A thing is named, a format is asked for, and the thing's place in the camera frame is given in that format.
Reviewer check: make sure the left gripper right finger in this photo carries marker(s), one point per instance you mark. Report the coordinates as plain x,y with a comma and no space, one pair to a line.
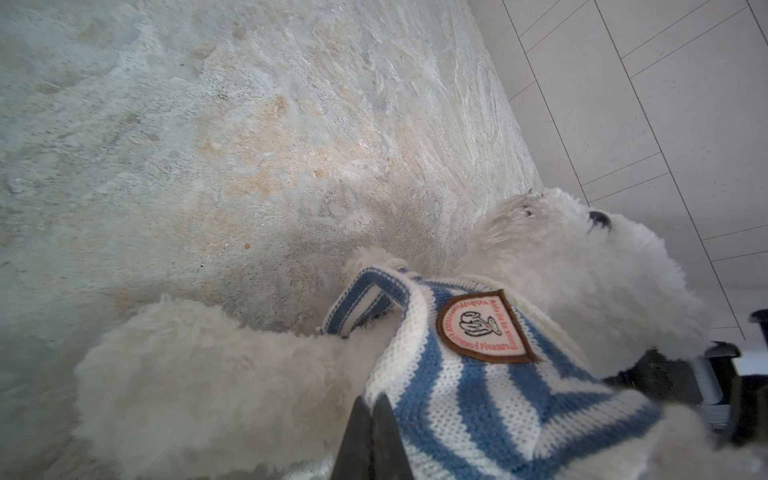
389,460

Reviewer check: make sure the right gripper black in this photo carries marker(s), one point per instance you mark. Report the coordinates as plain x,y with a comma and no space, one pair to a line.
734,405

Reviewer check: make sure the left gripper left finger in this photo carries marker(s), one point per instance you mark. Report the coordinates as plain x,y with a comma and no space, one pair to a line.
354,460

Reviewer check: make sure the blue white striped shirt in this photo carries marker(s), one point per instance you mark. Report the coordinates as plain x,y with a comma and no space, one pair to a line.
483,385

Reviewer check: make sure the white teddy bear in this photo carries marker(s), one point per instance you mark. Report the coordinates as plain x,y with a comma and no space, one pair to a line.
183,391

